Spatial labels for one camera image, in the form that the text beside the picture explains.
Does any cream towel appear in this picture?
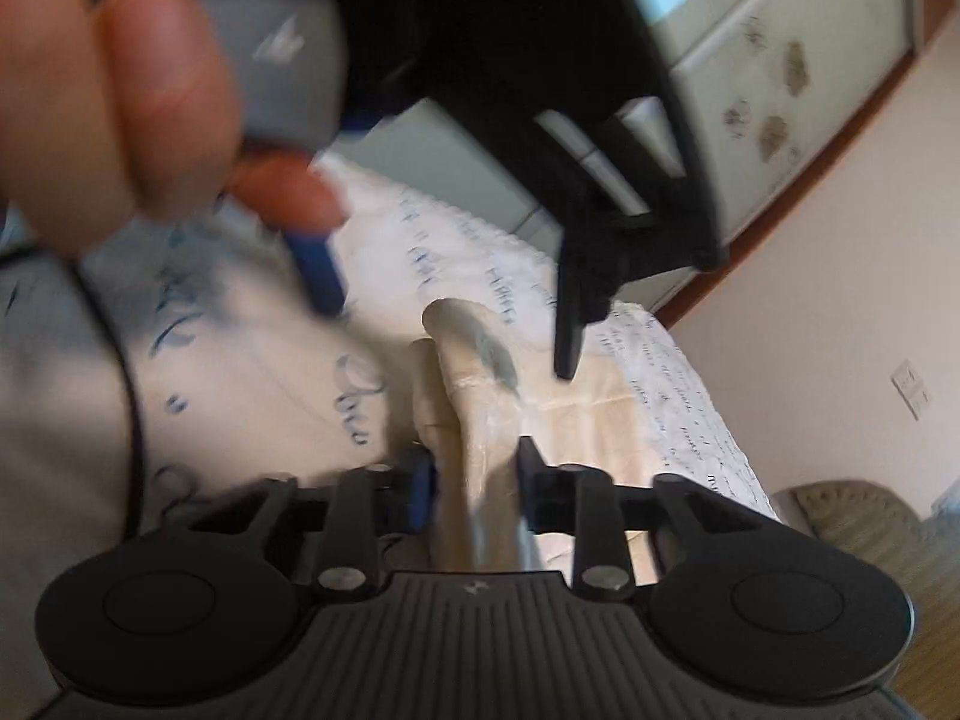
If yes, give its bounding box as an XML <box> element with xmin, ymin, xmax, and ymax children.
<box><xmin>409</xmin><ymin>298</ymin><xmax>638</xmax><ymax>572</ymax></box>

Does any person's left hand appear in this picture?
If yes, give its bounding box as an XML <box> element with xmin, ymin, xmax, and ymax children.
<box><xmin>0</xmin><ymin>0</ymin><xmax>350</xmax><ymax>260</ymax></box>

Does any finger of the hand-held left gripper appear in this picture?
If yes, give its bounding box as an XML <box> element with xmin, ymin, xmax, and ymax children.
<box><xmin>534</xmin><ymin>94</ymin><xmax>730</xmax><ymax>383</ymax></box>
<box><xmin>281</xmin><ymin>226</ymin><xmax>348</xmax><ymax>317</ymax></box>

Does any green quilted headboard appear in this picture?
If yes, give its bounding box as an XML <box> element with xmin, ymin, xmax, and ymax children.
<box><xmin>772</xmin><ymin>484</ymin><xmax>960</xmax><ymax>700</ymax></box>

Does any white wall outlet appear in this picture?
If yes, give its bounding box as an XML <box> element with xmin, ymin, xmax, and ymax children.
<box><xmin>891</xmin><ymin>360</ymin><xmax>932</xmax><ymax>422</ymax></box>

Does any white floral wardrobe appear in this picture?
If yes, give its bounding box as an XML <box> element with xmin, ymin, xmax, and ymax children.
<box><xmin>352</xmin><ymin>0</ymin><xmax>925</xmax><ymax>308</ymax></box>

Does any brown wooden trim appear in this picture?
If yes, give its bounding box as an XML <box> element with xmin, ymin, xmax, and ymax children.
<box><xmin>646</xmin><ymin>0</ymin><xmax>960</xmax><ymax>327</ymax></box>

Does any white printed blanket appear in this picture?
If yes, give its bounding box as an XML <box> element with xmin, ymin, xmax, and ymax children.
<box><xmin>75</xmin><ymin>150</ymin><xmax>782</xmax><ymax>578</ymax></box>

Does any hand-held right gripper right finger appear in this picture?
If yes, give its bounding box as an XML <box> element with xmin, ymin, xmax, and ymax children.
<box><xmin>516</xmin><ymin>435</ymin><xmax>758</xmax><ymax>605</ymax></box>

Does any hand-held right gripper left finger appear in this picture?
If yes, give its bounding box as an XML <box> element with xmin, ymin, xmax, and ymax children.
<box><xmin>180</xmin><ymin>444</ymin><xmax>440</xmax><ymax>605</ymax></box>

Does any black cable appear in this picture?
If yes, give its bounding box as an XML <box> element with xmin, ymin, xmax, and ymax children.
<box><xmin>0</xmin><ymin>244</ymin><xmax>148</xmax><ymax>541</ymax></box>

